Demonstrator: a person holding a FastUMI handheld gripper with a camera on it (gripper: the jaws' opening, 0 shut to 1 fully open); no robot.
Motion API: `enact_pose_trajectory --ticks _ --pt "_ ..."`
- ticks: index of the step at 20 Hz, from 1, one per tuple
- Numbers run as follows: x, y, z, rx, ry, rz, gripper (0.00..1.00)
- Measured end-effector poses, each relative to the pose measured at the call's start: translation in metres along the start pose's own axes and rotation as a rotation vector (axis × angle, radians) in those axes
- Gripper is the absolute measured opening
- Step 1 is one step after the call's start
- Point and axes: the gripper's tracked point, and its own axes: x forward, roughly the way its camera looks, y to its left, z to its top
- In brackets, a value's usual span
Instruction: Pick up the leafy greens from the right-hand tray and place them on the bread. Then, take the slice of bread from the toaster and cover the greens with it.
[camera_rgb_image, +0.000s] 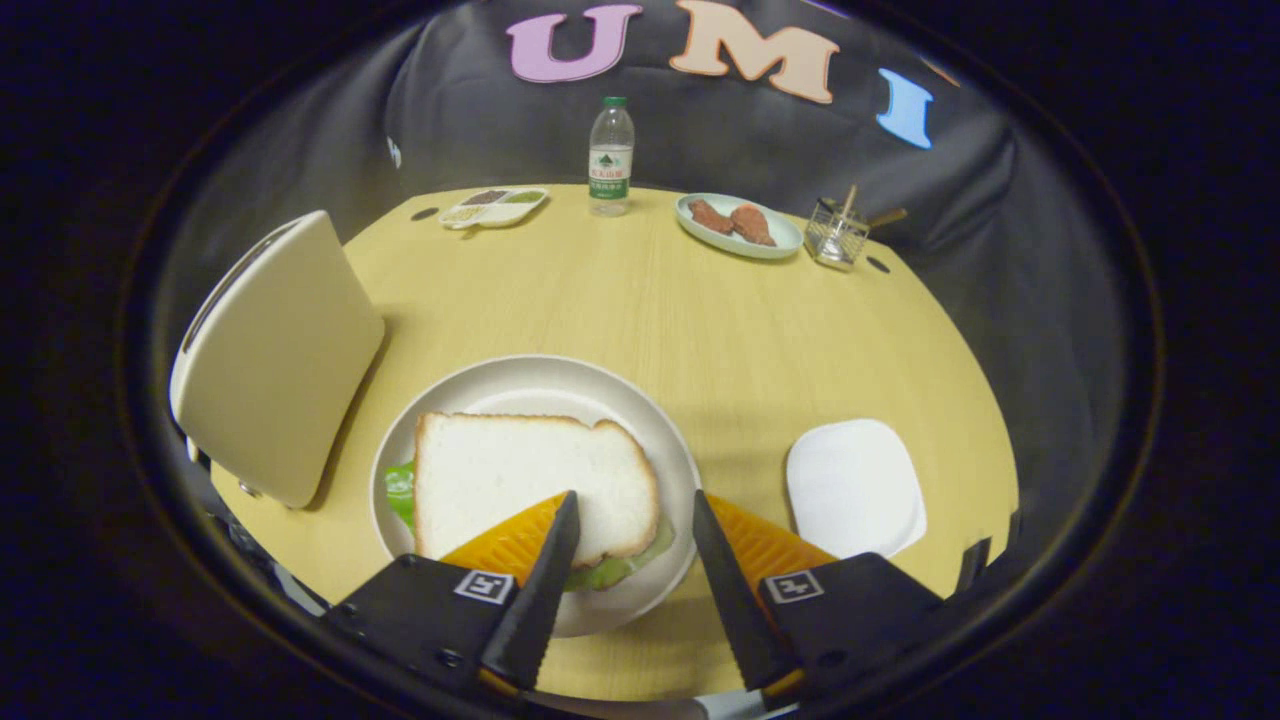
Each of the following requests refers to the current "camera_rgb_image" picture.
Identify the white bread slice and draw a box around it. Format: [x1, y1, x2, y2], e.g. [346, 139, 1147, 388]
[413, 411, 662, 570]

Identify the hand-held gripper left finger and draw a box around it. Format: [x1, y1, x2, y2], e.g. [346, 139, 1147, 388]
[325, 490, 582, 701]

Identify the pale blue plate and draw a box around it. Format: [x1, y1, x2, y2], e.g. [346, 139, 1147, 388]
[675, 192, 806, 261]

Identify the clear glass holder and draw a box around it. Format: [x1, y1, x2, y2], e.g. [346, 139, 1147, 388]
[805, 197, 870, 272]

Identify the green lettuce leaf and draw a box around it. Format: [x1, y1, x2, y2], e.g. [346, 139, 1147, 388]
[384, 459, 677, 593]

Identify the round beige plate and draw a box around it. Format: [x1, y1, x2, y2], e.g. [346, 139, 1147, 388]
[369, 354, 702, 639]

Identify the white toaster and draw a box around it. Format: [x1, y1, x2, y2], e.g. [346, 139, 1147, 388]
[169, 209, 387, 510]

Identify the white divided condiment dish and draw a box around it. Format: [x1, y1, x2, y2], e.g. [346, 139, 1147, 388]
[437, 186, 550, 231]

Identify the white square plate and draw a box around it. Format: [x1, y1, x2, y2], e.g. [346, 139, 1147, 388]
[785, 418, 928, 560]

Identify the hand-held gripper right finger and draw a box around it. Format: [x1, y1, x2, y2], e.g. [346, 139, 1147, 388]
[691, 489, 947, 701]

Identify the clear plastic water bottle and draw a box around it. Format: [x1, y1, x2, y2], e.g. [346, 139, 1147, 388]
[587, 96, 636, 218]

